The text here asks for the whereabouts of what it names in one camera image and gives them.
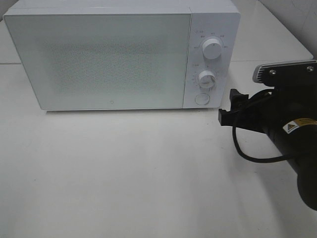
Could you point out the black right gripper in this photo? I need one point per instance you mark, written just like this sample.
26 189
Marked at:
271 112

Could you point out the round door release button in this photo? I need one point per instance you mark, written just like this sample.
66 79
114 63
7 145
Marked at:
202 99

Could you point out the white microwave knob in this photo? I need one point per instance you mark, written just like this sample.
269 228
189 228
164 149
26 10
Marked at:
212 48
206 79

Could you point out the white microwave door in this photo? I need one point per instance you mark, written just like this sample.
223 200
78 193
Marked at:
96 62

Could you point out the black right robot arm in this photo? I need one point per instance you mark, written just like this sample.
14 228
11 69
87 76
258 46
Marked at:
300 153

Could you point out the white microwave oven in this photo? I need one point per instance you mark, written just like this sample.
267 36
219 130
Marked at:
209 18

